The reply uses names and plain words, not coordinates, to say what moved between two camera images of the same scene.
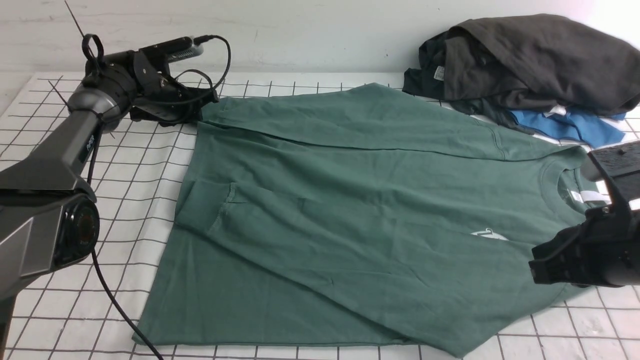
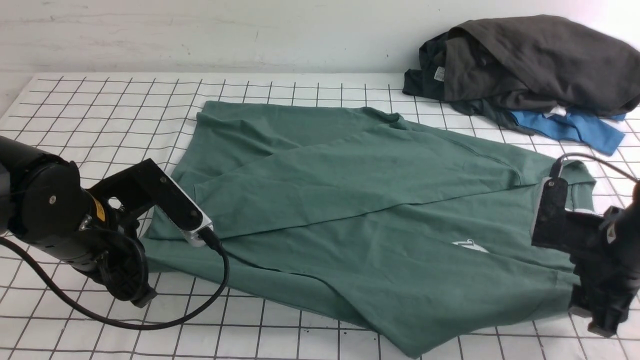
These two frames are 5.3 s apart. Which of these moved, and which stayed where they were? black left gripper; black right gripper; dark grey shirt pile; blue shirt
Moved: black right gripper; black left gripper
Stayed: dark grey shirt pile; blue shirt
